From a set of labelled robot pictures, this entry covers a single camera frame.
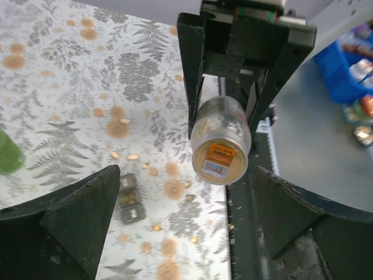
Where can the blue storage bin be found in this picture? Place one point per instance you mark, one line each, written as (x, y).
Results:
(346, 65)

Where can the white cable duct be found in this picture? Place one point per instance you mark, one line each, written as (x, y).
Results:
(265, 129)

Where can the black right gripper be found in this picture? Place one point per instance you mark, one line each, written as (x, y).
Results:
(232, 38)

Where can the green pill bottle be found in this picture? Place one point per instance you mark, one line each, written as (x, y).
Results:
(11, 157)

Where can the clear pill bottle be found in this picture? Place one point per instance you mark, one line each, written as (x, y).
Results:
(221, 117)

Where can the grey weekly pill organizer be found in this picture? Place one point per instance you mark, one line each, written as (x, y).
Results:
(129, 201)

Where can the floral table mat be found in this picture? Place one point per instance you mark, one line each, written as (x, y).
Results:
(69, 73)

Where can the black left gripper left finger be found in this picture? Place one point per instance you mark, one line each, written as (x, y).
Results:
(60, 235)

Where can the grey metal tray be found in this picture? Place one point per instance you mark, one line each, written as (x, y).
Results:
(315, 147)

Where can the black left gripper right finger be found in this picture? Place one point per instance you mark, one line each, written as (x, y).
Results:
(309, 236)

